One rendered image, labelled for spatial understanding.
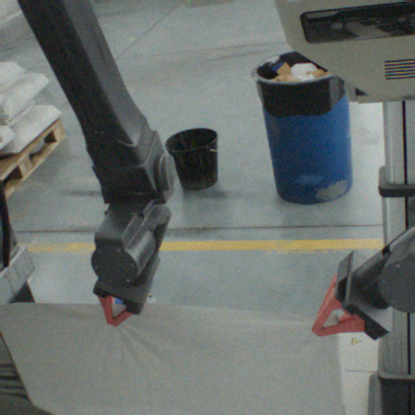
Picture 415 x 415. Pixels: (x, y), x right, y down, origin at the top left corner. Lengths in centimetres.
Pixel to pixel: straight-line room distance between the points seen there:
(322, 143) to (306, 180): 21
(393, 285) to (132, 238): 28
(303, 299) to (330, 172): 78
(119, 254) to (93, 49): 22
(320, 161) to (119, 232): 240
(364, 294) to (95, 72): 38
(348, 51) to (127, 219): 52
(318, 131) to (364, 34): 196
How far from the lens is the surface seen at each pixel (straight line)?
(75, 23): 61
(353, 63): 111
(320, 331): 80
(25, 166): 419
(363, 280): 74
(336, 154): 308
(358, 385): 184
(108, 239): 70
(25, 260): 113
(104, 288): 81
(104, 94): 65
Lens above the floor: 159
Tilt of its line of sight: 29 degrees down
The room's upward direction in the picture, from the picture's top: 11 degrees counter-clockwise
